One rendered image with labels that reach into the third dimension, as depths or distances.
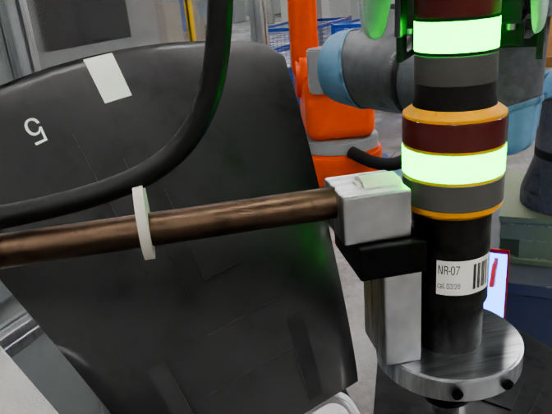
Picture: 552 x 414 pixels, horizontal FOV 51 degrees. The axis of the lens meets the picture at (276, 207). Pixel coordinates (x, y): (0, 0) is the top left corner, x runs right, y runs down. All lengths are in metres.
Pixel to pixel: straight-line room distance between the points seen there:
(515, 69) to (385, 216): 0.27
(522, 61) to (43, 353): 0.87
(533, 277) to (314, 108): 3.25
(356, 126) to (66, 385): 3.36
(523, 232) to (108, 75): 0.82
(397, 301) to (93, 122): 0.19
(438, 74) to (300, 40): 4.12
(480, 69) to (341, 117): 3.94
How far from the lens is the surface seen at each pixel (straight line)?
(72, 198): 0.24
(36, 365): 1.08
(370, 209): 0.24
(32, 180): 0.33
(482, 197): 0.25
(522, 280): 1.02
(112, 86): 0.35
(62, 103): 0.35
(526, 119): 0.51
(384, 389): 0.47
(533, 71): 0.50
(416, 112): 0.25
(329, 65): 0.59
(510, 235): 1.05
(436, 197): 0.25
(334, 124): 4.18
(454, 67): 0.24
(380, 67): 0.55
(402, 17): 0.26
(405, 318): 0.27
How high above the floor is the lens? 1.48
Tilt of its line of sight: 21 degrees down
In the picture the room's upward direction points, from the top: 5 degrees counter-clockwise
